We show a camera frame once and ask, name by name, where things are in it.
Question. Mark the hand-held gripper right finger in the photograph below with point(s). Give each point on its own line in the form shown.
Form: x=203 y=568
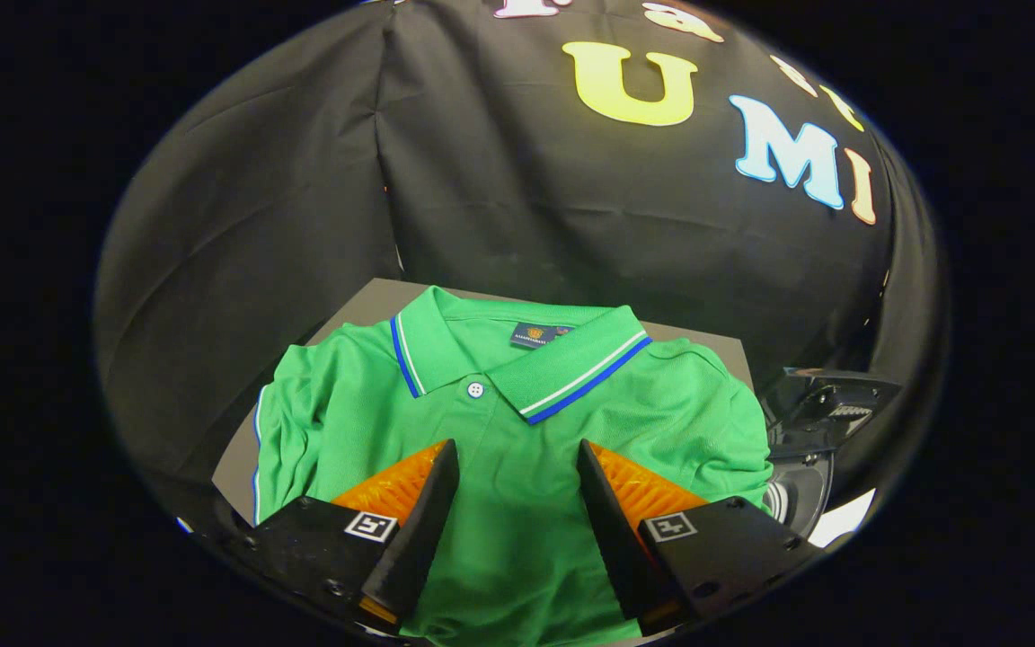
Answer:
x=612 y=530

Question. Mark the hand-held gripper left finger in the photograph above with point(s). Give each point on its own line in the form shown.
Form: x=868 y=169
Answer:
x=419 y=530

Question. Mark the green polo shirt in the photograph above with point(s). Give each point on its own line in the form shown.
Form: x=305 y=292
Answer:
x=517 y=548

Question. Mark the grey cabinet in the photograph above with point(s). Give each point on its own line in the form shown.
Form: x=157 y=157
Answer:
x=365 y=301

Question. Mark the black backdrop cloth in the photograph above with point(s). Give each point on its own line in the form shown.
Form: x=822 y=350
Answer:
x=302 y=180

